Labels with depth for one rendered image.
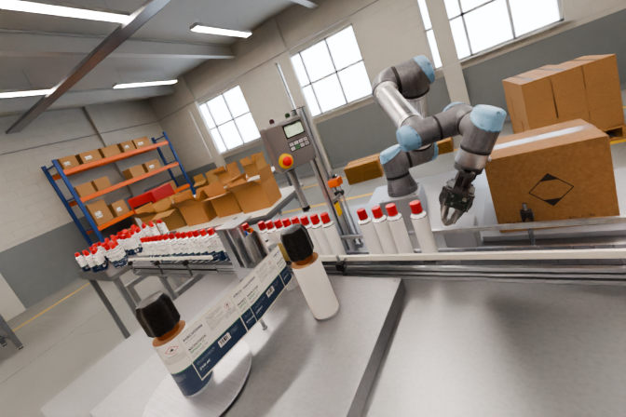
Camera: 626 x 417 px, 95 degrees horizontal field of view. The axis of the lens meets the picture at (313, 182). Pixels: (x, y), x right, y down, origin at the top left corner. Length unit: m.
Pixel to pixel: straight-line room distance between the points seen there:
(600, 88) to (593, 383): 3.87
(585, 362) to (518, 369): 0.12
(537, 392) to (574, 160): 0.63
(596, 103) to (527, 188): 3.40
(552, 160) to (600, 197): 0.17
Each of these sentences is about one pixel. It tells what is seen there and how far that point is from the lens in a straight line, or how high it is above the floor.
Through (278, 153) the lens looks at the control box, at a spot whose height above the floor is 1.37.
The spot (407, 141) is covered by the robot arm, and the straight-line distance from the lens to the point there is 0.85.
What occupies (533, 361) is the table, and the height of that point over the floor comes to 0.83.
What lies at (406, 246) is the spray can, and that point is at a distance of 1.05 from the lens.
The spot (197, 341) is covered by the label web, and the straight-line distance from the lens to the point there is 0.93.
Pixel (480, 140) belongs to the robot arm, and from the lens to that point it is 0.82.
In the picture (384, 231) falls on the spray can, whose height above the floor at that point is 1.00.
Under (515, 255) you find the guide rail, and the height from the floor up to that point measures 0.91.
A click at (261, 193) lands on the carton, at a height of 0.94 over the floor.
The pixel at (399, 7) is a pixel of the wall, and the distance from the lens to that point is 6.54.
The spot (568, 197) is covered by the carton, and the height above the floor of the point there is 0.95.
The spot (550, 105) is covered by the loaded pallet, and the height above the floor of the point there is 0.56.
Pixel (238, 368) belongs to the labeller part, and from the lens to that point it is 0.97.
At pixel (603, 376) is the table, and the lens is 0.83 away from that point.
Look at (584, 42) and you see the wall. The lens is 6.71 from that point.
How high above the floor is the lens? 1.46
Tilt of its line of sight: 13 degrees down
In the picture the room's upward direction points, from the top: 22 degrees counter-clockwise
